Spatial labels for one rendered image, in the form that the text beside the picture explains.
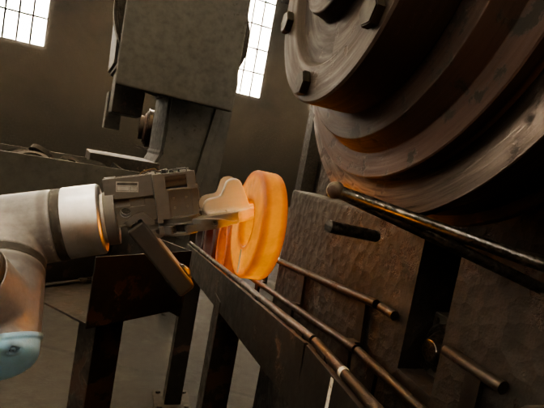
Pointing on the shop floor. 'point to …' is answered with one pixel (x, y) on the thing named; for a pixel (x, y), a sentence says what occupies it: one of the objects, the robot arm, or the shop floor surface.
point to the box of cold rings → (50, 170)
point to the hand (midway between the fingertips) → (257, 211)
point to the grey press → (176, 82)
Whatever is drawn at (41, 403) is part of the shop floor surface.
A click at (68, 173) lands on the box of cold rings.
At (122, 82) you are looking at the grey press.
